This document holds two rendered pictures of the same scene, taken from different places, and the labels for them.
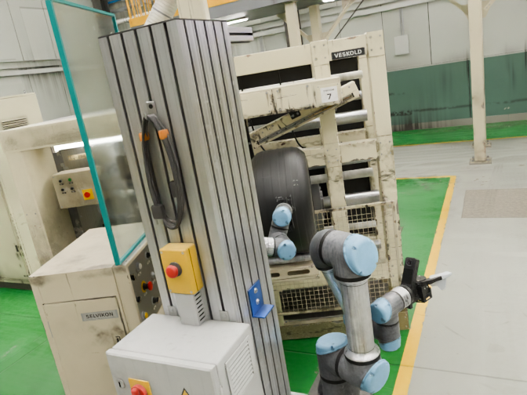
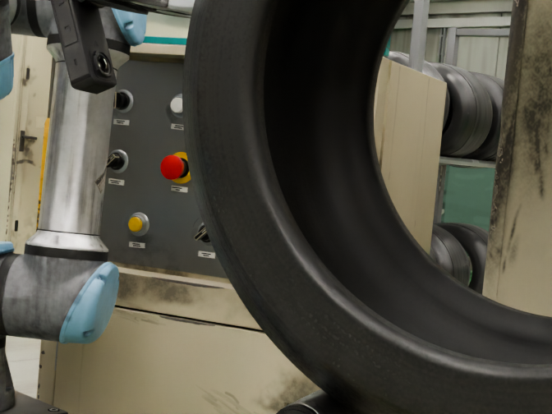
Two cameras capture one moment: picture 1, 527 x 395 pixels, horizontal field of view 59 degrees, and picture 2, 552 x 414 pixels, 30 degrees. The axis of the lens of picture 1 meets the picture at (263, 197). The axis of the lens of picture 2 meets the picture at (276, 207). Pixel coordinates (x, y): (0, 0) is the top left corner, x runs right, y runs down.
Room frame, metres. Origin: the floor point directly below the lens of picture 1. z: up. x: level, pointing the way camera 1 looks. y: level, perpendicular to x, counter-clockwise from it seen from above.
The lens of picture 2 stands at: (2.47, -0.99, 1.11)
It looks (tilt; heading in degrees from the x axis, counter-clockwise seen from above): 3 degrees down; 106
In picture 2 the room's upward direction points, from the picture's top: 5 degrees clockwise
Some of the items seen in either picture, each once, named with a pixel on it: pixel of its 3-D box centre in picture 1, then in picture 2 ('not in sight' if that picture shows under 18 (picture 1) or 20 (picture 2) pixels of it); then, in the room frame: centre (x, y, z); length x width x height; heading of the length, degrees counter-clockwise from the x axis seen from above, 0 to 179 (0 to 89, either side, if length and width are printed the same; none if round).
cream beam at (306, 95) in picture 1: (287, 98); not in sight; (2.72, -0.23, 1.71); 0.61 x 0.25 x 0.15; 83
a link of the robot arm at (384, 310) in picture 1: (386, 308); not in sight; (1.41, -0.35, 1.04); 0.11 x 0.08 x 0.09; 127
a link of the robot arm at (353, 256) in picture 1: (356, 313); not in sight; (1.32, -0.23, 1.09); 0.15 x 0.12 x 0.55; 37
